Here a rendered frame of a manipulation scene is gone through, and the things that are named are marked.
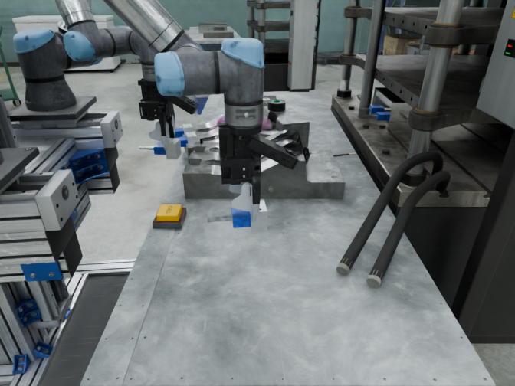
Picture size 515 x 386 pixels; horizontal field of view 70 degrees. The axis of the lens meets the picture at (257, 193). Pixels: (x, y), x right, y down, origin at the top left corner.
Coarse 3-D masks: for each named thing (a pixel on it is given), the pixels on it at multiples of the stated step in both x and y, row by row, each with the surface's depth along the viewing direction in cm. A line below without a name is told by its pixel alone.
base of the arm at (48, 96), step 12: (36, 84) 115; (48, 84) 116; (60, 84) 119; (36, 96) 116; (48, 96) 116; (60, 96) 119; (72, 96) 123; (36, 108) 117; (48, 108) 117; (60, 108) 119
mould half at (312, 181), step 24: (216, 144) 133; (192, 168) 115; (216, 168) 115; (264, 168) 112; (288, 168) 111; (312, 168) 122; (336, 168) 122; (192, 192) 115; (216, 192) 115; (264, 192) 115; (288, 192) 115; (312, 192) 115; (336, 192) 115
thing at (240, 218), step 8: (232, 208) 83; (264, 208) 81; (224, 216) 82; (232, 216) 81; (240, 216) 81; (248, 216) 81; (264, 216) 81; (240, 224) 81; (248, 224) 82; (256, 224) 81; (264, 224) 82
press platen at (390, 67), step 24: (384, 72) 171; (408, 72) 171; (456, 72) 171; (480, 72) 171; (408, 96) 141; (456, 96) 133; (408, 120) 119; (432, 120) 113; (456, 120) 118; (480, 120) 122
